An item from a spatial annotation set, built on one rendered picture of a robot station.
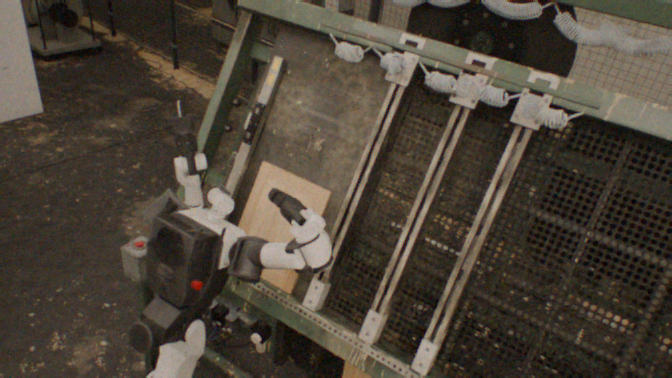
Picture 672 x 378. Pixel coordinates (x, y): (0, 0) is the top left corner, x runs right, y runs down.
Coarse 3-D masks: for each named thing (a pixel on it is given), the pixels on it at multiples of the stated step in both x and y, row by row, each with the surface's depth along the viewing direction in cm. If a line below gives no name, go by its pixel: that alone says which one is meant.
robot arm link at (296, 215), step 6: (294, 204) 201; (300, 204) 202; (288, 210) 197; (294, 210) 196; (300, 210) 200; (288, 216) 200; (294, 216) 194; (300, 216) 193; (306, 216) 196; (294, 222) 198; (300, 222) 192; (294, 228) 196; (300, 228) 196; (294, 234) 196
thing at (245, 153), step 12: (276, 72) 243; (264, 84) 245; (276, 84) 245; (264, 96) 245; (264, 120) 247; (252, 144) 247; (240, 156) 248; (240, 168) 248; (240, 180) 250; (228, 216) 253
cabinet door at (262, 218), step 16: (272, 176) 243; (288, 176) 240; (256, 192) 246; (288, 192) 239; (304, 192) 236; (320, 192) 233; (256, 208) 246; (272, 208) 242; (320, 208) 232; (240, 224) 249; (256, 224) 246; (272, 224) 242; (288, 224) 239; (272, 240) 242; (288, 240) 238; (272, 272) 240; (288, 272) 237; (288, 288) 237
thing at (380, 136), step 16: (400, 64) 211; (400, 80) 211; (400, 96) 214; (384, 112) 217; (400, 112) 220; (384, 128) 216; (368, 144) 219; (384, 144) 219; (368, 160) 222; (368, 176) 218; (352, 192) 221; (368, 192) 225; (352, 208) 220; (336, 224) 223; (352, 224) 224; (336, 240) 226; (336, 256) 223; (320, 272) 225; (320, 288) 224; (304, 304) 227; (320, 304) 228
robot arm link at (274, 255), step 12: (300, 240) 170; (312, 240) 169; (264, 252) 180; (276, 252) 176; (288, 252) 172; (300, 252) 173; (264, 264) 181; (276, 264) 177; (288, 264) 173; (300, 264) 172
